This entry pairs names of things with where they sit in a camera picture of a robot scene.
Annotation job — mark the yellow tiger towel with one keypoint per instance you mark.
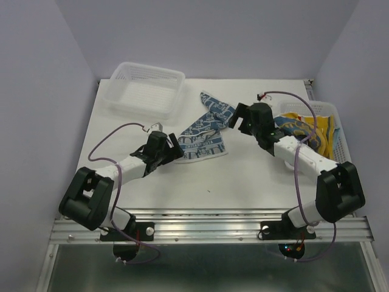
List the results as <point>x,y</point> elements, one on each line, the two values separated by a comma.
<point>301,126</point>

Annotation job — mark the aluminium mounting rail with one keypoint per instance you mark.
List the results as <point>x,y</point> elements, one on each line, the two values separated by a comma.
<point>237,226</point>

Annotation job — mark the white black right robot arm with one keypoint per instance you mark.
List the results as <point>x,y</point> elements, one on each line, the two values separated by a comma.
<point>338,188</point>

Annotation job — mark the white perforated basket left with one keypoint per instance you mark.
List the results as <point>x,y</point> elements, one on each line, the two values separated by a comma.
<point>142,89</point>

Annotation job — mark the blue white patterned towel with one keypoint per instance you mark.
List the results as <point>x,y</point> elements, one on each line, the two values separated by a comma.
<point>203,140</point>

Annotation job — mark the white perforated basket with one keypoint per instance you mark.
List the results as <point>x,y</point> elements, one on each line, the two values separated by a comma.
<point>142,89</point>
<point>341,153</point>

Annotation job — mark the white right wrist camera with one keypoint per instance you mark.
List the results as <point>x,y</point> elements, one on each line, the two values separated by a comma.
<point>262,97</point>

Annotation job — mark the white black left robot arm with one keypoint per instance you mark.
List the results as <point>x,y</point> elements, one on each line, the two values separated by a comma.
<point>87,200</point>

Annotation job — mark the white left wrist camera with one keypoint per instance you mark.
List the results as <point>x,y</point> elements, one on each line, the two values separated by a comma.
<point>154,127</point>

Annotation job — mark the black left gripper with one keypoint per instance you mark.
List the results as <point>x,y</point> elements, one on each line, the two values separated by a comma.
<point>172,152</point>

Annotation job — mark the light blue orange towel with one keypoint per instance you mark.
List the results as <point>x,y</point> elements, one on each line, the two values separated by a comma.
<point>335,138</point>

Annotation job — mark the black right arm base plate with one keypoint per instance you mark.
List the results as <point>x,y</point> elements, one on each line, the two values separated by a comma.
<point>277,230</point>

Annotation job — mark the white perforated basket right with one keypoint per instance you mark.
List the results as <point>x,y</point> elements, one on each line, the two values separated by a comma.
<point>341,153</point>

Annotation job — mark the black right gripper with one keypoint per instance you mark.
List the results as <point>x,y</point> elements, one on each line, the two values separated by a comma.
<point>240,111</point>

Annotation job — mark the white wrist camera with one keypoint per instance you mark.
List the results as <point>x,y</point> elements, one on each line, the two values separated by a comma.
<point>154,127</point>
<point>262,97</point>

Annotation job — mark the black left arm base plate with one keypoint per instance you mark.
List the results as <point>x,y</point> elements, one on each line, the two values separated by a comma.
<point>140,231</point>

